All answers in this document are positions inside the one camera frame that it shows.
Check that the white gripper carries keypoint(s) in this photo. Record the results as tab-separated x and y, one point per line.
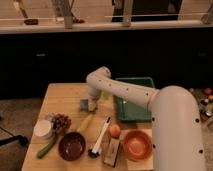
93	94

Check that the grey sponge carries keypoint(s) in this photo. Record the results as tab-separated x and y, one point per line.
88	105

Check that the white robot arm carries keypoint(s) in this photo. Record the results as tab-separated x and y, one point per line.
176	125

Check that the pale green cup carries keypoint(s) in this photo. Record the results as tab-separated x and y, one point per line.
105	95

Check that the yellow banana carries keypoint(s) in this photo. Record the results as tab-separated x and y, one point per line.
85	123

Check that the green plastic tray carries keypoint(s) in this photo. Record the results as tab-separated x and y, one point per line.
129	112

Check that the bunch of red grapes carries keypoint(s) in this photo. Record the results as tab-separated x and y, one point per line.
61	123

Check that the orange fruit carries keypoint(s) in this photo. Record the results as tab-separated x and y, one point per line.
114	131

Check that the dark red bowl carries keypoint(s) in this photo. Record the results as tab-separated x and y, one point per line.
72	146

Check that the small cardboard box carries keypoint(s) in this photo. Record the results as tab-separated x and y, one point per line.
112	152

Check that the white round container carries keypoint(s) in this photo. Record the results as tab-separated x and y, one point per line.
43	129

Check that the orange bowl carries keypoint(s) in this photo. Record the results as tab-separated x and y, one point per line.
137	145

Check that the green cucumber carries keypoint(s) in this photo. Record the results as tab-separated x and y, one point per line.
48	147

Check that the white handled dish brush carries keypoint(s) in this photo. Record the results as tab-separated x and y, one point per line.
94	151

